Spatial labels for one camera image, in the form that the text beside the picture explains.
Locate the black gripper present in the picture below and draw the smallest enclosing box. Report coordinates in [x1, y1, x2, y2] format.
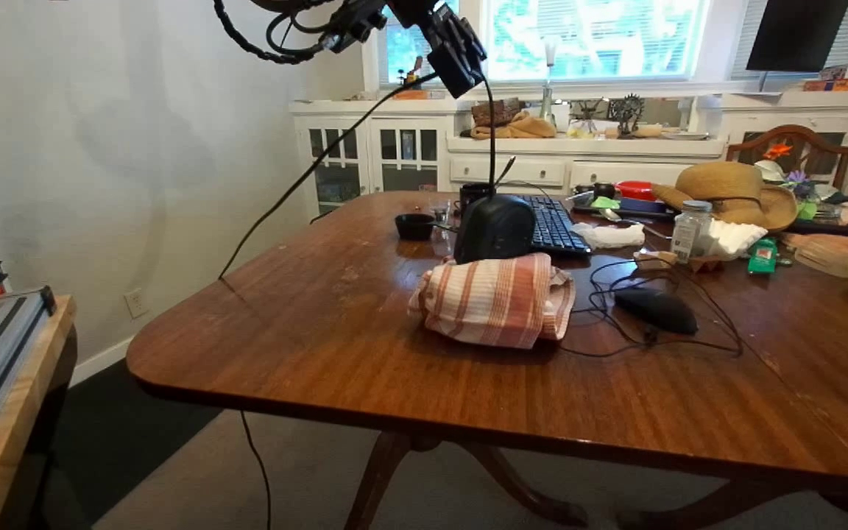
[386, 0, 486, 99]

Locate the white sideboard cabinet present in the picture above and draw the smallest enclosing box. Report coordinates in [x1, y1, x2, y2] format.
[296, 91, 848, 213]

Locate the small clear glass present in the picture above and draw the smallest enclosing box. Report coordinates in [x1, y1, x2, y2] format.
[434, 210, 456, 262]

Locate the small black bowl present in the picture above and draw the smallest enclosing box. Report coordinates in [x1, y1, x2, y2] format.
[395, 215, 434, 243]

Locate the black computer keyboard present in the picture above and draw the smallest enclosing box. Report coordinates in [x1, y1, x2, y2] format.
[524, 196, 592, 261]

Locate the red bowl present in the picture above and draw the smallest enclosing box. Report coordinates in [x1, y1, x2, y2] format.
[618, 180, 658, 200]

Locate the white crumpled tissue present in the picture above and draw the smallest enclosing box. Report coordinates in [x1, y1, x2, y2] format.
[576, 225, 645, 252]

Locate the red striped folded cloth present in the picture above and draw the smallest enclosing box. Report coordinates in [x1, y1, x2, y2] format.
[411, 253, 576, 350]

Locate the clear plastic bottle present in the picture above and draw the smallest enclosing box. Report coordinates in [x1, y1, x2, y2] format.
[673, 200, 714, 261]

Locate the straw hat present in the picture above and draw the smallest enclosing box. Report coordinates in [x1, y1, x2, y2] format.
[655, 162, 799, 234]

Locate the black computer mouse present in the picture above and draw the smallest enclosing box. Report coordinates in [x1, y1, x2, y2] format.
[612, 287, 698, 336]

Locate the wooden dining chair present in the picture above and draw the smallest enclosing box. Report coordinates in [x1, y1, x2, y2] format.
[726, 124, 848, 196]

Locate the green toy car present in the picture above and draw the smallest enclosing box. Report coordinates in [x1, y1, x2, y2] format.
[746, 238, 780, 278]

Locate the black clock power cord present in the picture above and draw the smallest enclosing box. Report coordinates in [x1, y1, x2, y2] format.
[216, 68, 501, 283]

